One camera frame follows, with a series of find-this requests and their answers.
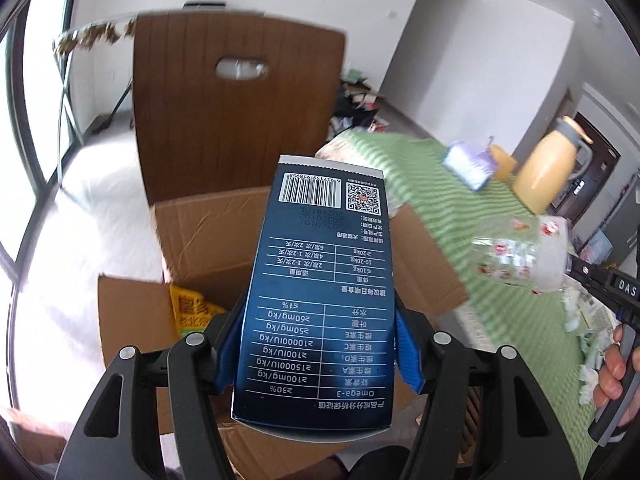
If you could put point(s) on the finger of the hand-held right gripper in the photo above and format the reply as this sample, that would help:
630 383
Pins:
587 275

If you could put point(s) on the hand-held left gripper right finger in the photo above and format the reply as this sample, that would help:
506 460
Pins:
407 350

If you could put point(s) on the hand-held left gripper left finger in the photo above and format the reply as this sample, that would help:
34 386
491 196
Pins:
231 345

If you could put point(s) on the clear plastic bottle red print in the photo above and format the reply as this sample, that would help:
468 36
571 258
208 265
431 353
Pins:
520 255

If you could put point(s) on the dark blue printed box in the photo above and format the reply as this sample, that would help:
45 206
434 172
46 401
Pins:
315 285

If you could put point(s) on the brown cardboard box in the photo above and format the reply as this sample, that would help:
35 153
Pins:
200 230

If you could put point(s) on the person's right hand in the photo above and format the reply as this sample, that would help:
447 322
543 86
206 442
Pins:
611 370

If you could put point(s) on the yellow snack packet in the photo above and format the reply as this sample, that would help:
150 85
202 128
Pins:
192 310

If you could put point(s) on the grey refrigerator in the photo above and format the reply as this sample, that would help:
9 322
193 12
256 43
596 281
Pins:
627 220

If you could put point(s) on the yellow thermos jug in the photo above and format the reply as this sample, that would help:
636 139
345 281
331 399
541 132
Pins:
545 170

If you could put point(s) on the dark wooden door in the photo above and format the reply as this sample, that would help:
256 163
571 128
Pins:
597 160

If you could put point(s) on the yellow cup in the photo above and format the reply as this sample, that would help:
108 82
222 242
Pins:
505 162

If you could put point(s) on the purple tissue pack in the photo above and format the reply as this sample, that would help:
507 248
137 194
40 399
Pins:
470 165

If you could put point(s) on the brown wooden chair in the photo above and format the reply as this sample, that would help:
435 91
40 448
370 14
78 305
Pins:
200 125

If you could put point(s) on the metal drying rack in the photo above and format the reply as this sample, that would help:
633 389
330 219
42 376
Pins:
65 90

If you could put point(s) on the row of dried herbs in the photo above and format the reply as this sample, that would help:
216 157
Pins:
90 36

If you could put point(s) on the black speaker box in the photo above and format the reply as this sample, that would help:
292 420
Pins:
205 4

